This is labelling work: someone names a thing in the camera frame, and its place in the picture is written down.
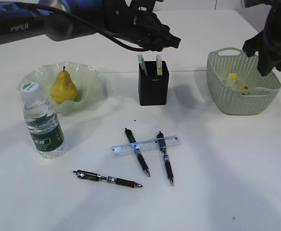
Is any black square pen holder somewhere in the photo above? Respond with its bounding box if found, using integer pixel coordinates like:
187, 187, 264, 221
138, 61, 169, 106

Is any clear water bottle green label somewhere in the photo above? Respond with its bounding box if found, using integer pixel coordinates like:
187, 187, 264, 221
20, 82, 65, 159

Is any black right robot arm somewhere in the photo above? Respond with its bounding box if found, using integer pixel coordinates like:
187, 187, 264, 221
242, 0, 281, 77

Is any black gel pen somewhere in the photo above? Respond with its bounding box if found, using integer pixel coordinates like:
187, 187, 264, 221
125, 128, 150, 177
157, 131, 174, 186
73, 170, 143, 188

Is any clear plastic ruler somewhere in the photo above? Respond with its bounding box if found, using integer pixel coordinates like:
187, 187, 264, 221
109, 136, 181, 157

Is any yellow pear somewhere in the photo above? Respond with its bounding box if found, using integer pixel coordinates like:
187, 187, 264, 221
51, 66, 77, 103

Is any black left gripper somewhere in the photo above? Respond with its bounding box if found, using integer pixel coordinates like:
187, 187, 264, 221
102, 0, 181, 51

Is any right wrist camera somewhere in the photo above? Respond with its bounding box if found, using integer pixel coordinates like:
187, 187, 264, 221
241, 0, 273, 8

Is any green wavy glass plate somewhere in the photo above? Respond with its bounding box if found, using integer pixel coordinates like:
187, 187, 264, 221
17, 62, 101, 116

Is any green utility knife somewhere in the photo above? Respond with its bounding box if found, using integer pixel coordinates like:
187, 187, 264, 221
137, 53, 148, 76

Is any yellow utility knife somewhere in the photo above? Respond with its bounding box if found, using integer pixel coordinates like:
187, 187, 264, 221
156, 55, 163, 76

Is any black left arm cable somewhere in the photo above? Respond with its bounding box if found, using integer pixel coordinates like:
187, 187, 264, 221
15, 0, 155, 52

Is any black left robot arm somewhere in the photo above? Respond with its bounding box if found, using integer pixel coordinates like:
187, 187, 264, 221
0, 0, 180, 52

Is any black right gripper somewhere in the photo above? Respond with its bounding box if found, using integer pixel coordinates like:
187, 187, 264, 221
242, 32, 281, 77

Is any green woven plastic basket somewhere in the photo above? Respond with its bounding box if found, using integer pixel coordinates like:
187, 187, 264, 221
206, 48, 281, 116

